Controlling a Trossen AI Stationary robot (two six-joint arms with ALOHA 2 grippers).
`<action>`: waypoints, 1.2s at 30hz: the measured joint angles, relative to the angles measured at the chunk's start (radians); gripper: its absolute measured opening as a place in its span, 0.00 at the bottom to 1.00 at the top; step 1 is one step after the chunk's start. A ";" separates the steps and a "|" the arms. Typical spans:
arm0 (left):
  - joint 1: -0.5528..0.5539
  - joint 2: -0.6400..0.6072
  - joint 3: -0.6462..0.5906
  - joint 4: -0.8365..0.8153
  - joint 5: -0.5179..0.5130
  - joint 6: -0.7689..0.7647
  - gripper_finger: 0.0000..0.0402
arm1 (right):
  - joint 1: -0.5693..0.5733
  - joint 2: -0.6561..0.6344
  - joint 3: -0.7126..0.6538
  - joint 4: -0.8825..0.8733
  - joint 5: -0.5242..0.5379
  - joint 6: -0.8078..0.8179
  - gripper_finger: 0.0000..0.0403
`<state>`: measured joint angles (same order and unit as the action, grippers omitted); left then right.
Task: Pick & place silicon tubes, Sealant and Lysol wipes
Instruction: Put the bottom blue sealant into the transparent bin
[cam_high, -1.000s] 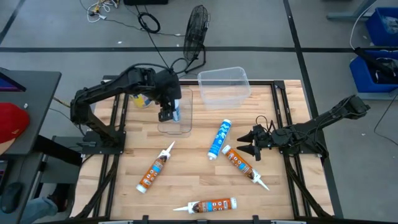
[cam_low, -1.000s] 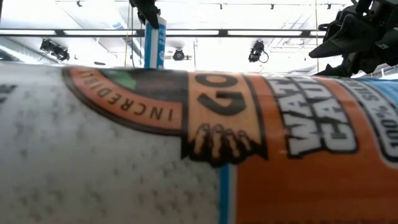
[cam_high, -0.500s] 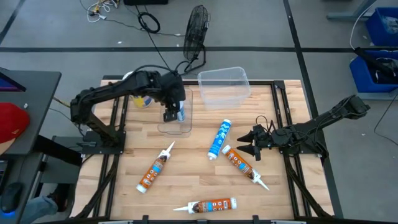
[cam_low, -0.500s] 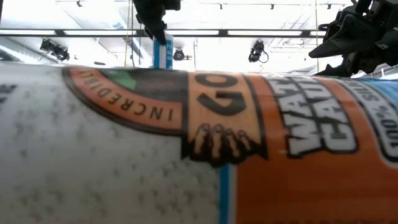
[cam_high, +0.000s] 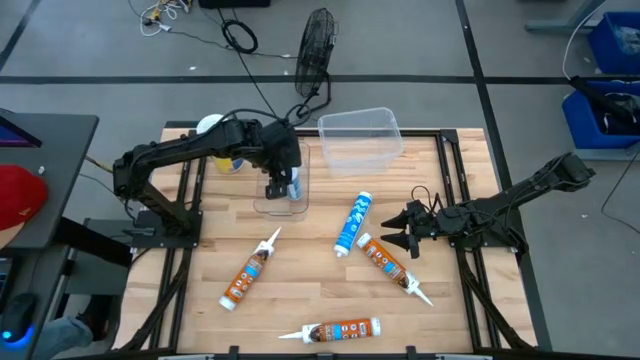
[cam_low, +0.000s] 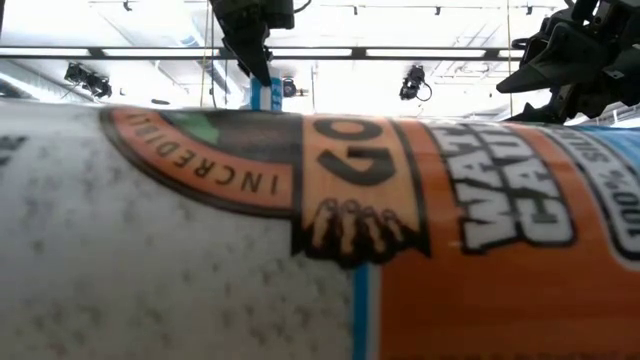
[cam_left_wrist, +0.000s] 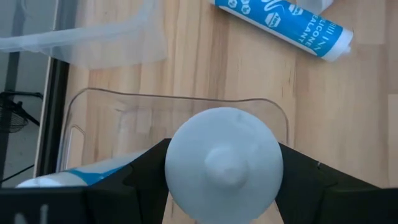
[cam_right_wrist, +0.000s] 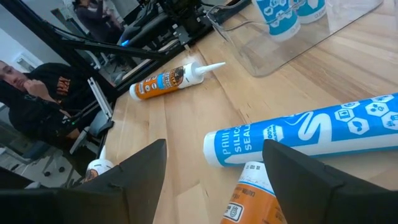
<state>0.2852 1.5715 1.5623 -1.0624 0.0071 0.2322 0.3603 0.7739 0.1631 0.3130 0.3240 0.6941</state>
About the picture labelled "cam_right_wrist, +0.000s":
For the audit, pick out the orange Gorilla sealant tube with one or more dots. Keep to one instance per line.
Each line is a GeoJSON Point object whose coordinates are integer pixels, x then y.
{"type": "Point", "coordinates": [248, 205]}
{"type": "Point", "coordinates": [161, 82]}
{"type": "Point", "coordinates": [98, 166]}

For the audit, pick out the grey office chair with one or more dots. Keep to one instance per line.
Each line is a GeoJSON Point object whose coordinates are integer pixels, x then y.
{"type": "Point", "coordinates": [96, 124]}

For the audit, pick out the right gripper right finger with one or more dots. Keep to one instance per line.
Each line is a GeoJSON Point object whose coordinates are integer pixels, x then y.
{"type": "Point", "coordinates": [311, 199]}

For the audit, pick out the white aluminium bracket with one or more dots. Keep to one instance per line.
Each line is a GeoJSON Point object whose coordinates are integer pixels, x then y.
{"type": "Point", "coordinates": [99, 96]}

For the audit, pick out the narrow clear plastic bin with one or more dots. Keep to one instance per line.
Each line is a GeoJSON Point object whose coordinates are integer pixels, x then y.
{"type": "Point", "coordinates": [248, 59]}

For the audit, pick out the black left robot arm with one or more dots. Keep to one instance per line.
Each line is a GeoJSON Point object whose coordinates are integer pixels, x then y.
{"type": "Point", "coordinates": [146, 29]}

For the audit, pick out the blue silicone sealant tube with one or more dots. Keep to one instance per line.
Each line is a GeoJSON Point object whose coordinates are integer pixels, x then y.
{"type": "Point", "coordinates": [276, 18]}
{"type": "Point", "coordinates": [311, 130]}
{"type": "Point", "coordinates": [311, 11]}

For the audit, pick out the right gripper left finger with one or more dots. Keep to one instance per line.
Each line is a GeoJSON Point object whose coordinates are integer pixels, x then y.
{"type": "Point", "coordinates": [136, 186]}

